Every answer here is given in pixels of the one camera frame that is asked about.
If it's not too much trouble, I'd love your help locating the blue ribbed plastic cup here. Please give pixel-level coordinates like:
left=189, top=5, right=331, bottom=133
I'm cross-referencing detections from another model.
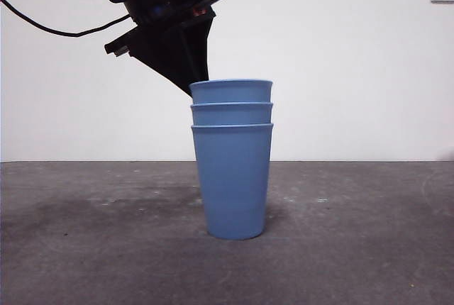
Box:
left=190, top=101, right=275, bottom=127
left=189, top=78, right=274, bottom=105
left=191, top=123, right=275, bottom=240

